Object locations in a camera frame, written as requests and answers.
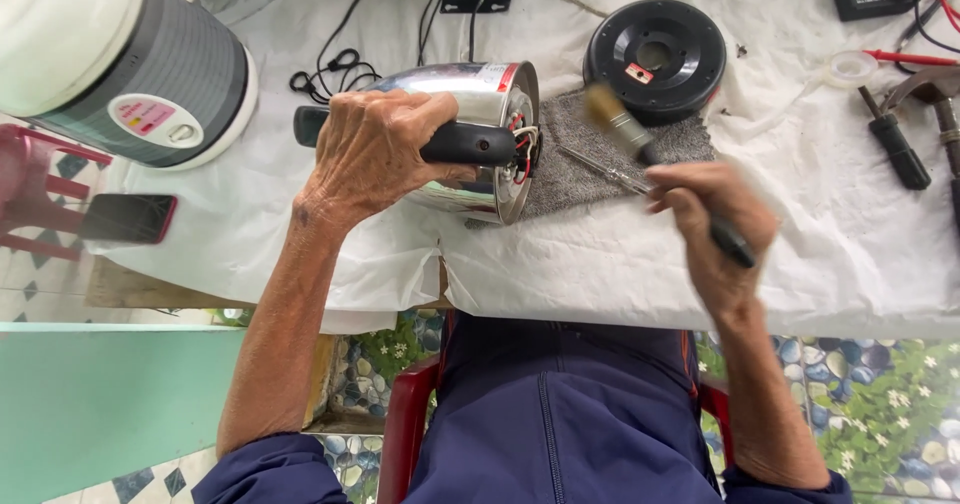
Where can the person's left hand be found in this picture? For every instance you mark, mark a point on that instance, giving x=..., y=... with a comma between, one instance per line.
x=360, y=151

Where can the person's right hand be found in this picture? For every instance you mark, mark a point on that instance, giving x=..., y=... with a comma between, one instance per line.
x=724, y=226

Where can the person's right fingers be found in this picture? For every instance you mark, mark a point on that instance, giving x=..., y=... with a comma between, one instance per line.
x=679, y=185

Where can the stainless steel electric kettle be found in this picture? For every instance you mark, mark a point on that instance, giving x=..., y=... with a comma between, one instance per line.
x=480, y=95

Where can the grey towel cloth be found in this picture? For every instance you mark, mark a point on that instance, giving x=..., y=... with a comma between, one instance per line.
x=570, y=181

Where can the black round kettle base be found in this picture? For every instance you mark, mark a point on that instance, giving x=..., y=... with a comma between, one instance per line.
x=660, y=46

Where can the white table cover sheet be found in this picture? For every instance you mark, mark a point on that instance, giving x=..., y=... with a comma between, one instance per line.
x=825, y=249

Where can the white tape roll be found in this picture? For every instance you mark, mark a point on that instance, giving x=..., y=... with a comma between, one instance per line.
x=851, y=69

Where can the red multimeter probe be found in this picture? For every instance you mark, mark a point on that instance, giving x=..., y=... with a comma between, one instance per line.
x=911, y=58

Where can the red plastic chair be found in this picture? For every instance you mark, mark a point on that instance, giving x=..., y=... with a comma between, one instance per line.
x=405, y=429

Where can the phone in red case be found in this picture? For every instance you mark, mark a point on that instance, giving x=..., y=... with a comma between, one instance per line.
x=127, y=219

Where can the white grey rice cooker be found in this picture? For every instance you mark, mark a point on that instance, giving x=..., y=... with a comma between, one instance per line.
x=127, y=61

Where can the green painted board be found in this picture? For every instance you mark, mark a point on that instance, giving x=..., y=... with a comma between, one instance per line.
x=105, y=406

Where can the red plastic stool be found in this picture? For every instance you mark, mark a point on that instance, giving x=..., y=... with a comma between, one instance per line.
x=30, y=189

